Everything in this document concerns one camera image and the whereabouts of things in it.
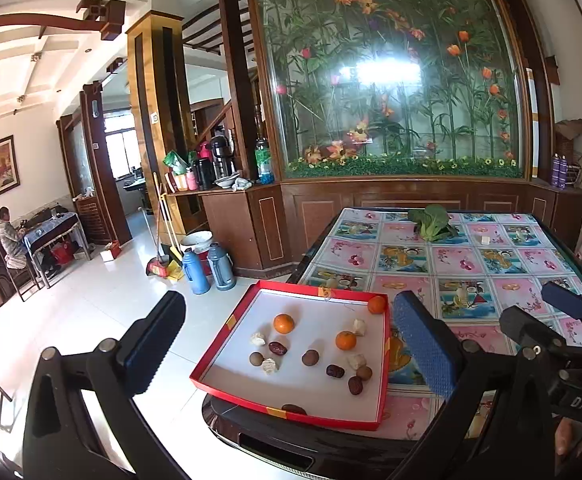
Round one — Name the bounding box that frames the wooden chair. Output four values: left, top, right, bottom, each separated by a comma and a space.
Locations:
0, 235, 42, 303

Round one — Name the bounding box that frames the red bucket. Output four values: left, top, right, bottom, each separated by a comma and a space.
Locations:
51, 241, 78, 266

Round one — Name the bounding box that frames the green leafy vegetable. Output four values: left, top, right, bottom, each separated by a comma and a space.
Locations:
407, 204, 462, 242

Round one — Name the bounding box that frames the wicker basket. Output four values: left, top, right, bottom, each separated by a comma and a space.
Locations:
554, 119, 582, 188

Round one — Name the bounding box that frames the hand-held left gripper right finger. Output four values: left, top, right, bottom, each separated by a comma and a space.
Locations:
388, 290, 572, 480

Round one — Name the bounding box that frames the wooden door frame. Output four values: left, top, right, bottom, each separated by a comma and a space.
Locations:
57, 80, 132, 247

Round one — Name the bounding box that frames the white bucket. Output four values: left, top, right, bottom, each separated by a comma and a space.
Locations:
180, 230, 214, 256

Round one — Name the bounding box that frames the green plastic bottle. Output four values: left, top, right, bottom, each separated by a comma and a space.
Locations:
255, 136, 273, 186

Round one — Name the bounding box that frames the side table with dark cloth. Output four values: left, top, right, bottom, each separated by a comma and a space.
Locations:
21, 210, 92, 286

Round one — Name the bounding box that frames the person's right hand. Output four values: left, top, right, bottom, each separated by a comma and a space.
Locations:
554, 417, 575, 457

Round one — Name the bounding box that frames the wooden base cabinet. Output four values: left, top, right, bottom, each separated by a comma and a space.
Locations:
163, 176, 582, 277

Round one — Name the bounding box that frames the green bag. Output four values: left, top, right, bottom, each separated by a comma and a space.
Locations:
163, 150, 190, 177

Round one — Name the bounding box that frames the blue thermos jug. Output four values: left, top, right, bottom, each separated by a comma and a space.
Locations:
182, 248, 211, 296

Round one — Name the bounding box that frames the fruit printed tablecloth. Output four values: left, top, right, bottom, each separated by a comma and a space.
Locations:
298, 208, 582, 442

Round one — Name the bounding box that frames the teal thermos jug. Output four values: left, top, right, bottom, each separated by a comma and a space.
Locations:
207, 242, 237, 291

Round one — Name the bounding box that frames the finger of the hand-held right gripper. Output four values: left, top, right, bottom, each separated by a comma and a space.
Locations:
541, 281, 582, 346
500, 304, 579, 378

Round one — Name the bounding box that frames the wooden pillar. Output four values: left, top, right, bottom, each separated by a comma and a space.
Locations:
126, 9, 209, 218

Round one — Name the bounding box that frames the dark jug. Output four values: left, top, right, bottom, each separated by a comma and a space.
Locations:
193, 158, 217, 191

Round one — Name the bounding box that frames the broom with dustpan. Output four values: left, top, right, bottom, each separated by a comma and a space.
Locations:
145, 172, 184, 281

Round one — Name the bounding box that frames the glass flower display partition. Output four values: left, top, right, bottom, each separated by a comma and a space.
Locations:
243, 0, 543, 182

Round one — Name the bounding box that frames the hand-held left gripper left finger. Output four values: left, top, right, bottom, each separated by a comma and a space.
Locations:
21, 290, 188, 480

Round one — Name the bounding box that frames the red cardboard box lid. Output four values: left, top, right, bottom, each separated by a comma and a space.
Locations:
189, 280, 392, 432

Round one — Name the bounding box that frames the black thermos flask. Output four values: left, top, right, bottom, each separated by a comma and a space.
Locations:
210, 136, 237, 181

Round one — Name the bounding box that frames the patterned tablecloth table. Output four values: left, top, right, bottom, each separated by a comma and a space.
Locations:
201, 206, 582, 480

